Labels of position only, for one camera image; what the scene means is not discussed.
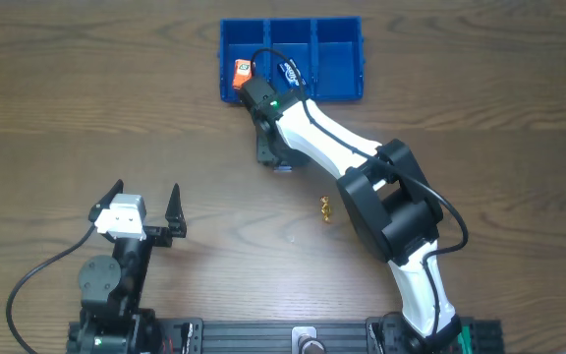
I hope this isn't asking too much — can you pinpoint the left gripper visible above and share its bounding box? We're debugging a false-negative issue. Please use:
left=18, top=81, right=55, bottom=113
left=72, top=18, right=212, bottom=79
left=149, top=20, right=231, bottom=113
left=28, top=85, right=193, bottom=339
left=88, top=178, right=189, bottom=249

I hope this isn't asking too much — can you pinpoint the gold candy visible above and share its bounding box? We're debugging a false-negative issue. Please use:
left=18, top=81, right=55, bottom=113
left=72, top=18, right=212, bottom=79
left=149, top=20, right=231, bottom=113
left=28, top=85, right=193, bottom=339
left=318, top=195, right=333, bottom=223

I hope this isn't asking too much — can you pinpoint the orange candy box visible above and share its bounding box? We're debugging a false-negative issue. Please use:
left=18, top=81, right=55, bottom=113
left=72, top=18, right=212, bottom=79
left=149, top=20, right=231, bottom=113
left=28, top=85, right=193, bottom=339
left=231, top=58, right=255, bottom=91

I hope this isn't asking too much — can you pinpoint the blue tray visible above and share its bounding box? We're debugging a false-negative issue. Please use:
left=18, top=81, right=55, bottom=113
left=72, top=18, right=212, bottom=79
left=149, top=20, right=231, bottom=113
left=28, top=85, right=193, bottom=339
left=218, top=16, right=366, bottom=104

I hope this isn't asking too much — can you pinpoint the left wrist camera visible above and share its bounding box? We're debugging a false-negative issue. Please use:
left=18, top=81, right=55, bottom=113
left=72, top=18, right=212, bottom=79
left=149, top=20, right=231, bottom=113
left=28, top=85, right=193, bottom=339
left=93, top=193, right=148, bottom=242

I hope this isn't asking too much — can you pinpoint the mounting rail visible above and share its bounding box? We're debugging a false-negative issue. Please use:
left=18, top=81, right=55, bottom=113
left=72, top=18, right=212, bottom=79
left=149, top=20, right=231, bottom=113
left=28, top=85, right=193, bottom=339
left=66, top=317, right=504, bottom=354

